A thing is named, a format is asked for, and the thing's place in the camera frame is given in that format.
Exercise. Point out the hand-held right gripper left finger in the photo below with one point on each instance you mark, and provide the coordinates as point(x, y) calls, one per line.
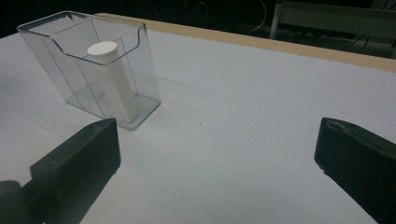
point(81, 168)

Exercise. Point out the white table mat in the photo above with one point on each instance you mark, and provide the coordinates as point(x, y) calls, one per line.
point(224, 140)

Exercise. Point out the clear plastic organizer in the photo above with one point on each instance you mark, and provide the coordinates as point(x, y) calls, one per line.
point(62, 62)

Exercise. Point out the wooden table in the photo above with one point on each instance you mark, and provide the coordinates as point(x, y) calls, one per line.
point(280, 43)

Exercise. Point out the white tube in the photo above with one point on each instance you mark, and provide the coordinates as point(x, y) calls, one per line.
point(116, 84)

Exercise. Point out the white metal-legged desk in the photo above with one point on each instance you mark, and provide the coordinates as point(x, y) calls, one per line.
point(336, 21)

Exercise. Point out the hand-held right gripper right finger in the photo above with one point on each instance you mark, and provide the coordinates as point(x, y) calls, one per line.
point(361, 161)

